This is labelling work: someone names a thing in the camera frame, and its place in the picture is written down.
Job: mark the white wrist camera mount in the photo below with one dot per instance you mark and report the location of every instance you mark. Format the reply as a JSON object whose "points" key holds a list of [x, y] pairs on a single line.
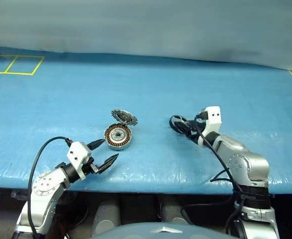
{"points": [[77, 154], [213, 117]]}

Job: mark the grey robot torso with emblem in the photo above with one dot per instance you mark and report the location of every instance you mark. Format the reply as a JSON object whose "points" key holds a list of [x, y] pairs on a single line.
{"points": [[161, 232]]}

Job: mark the round motor housing copper windings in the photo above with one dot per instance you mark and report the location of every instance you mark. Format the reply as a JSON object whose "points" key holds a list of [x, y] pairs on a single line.
{"points": [[117, 138]]}

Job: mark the yellow tape double rectangle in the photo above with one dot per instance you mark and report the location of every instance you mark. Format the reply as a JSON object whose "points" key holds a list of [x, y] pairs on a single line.
{"points": [[19, 73]]}

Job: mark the black spoked rotor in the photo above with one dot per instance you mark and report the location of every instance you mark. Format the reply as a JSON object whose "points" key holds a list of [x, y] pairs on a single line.
{"points": [[172, 123]]}

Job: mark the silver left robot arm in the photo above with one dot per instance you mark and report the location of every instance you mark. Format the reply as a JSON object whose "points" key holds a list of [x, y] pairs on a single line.
{"points": [[45, 191]]}

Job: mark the silver toothed gear part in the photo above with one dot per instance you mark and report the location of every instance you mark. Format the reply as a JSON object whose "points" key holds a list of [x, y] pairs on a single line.
{"points": [[124, 117]]}

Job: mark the grey rounded robot leg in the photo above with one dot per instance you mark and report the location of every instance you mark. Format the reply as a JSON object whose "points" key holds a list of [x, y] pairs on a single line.
{"points": [[106, 216], [172, 211]]}

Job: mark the blue foam table cover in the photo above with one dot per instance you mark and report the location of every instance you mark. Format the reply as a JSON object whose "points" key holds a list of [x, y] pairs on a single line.
{"points": [[161, 94]]}

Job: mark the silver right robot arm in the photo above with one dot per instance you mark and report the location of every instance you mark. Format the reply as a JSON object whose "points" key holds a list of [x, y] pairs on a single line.
{"points": [[245, 161]]}

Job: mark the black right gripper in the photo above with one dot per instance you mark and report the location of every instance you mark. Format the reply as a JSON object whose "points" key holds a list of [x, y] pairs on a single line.
{"points": [[195, 128]]}

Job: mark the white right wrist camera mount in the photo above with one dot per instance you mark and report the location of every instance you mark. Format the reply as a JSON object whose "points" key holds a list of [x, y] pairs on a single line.
{"points": [[213, 117]]}

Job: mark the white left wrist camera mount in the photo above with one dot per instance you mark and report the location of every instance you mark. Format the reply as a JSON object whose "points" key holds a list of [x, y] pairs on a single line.
{"points": [[77, 154]]}

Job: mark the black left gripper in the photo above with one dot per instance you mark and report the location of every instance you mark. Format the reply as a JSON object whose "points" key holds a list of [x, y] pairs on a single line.
{"points": [[88, 168]]}

